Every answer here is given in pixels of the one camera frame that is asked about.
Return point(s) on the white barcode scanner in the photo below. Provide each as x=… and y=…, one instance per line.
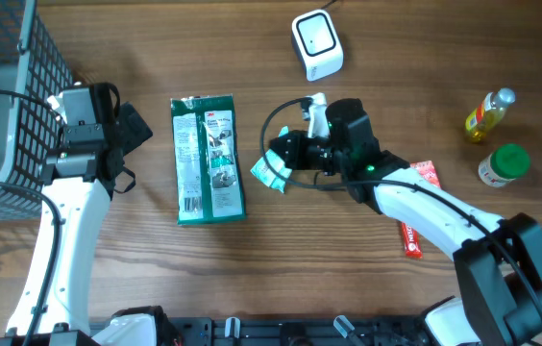
x=316, y=44

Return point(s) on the green lid white jar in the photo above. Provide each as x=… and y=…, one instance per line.
x=503, y=166

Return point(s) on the green 3M sponge package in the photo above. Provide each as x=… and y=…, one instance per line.
x=209, y=184

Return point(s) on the yellow oil bottle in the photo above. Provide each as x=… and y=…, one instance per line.
x=488, y=114

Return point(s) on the red Nescafe stick sachet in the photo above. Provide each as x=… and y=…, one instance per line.
x=411, y=242

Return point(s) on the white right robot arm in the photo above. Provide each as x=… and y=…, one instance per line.
x=498, y=261

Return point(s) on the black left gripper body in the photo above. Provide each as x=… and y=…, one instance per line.
x=126, y=133

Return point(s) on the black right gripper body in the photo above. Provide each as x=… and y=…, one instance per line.
x=315, y=154

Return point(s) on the red tissue pack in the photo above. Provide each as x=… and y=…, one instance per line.
x=427, y=170

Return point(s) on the black mounting rail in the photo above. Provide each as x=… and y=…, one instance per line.
x=151, y=326

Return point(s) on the black wire basket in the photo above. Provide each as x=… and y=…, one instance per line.
x=31, y=70

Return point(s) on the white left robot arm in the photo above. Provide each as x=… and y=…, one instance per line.
x=78, y=182

